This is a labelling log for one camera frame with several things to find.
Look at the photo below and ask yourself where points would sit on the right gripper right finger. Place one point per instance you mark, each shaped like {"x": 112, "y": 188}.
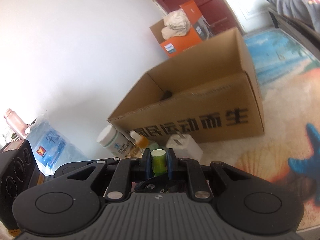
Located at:
{"x": 171, "y": 163}

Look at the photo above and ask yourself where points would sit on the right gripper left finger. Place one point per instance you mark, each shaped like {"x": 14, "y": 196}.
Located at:
{"x": 145, "y": 163}

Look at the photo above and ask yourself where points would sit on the green glue stick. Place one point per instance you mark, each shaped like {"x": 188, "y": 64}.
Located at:
{"x": 159, "y": 162}

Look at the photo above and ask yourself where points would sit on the white power adapter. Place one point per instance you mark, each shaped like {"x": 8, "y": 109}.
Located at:
{"x": 185, "y": 146}

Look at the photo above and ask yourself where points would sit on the green dropper bottle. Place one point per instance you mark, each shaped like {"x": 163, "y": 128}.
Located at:
{"x": 141, "y": 143}

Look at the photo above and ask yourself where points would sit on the white pill bottle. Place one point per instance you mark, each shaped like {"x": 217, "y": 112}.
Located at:
{"x": 116, "y": 143}

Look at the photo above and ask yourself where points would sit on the large brown cardboard box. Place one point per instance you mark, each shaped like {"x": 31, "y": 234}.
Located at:
{"x": 210, "y": 92}

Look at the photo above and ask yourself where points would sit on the blue water jug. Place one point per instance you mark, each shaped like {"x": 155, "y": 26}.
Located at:
{"x": 51, "y": 149}

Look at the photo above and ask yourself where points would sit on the black speaker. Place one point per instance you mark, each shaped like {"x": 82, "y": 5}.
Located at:
{"x": 17, "y": 166}

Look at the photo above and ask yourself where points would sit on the pink water bottle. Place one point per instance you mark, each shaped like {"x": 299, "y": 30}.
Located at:
{"x": 16, "y": 123}

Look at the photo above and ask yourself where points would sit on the orange Philips box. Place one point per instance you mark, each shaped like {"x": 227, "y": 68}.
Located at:
{"x": 198, "y": 32}

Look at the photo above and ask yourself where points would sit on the beige clothes pile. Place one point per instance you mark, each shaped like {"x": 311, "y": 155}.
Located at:
{"x": 176, "y": 24}

